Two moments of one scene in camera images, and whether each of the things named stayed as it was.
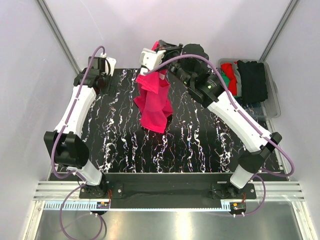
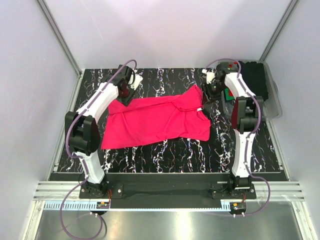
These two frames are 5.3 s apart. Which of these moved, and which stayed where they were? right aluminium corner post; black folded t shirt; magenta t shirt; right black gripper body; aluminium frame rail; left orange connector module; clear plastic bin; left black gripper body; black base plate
Moved: magenta t shirt; left black gripper body; right black gripper body
Stayed: black base plate; aluminium frame rail; black folded t shirt; left orange connector module; clear plastic bin; right aluminium corner post
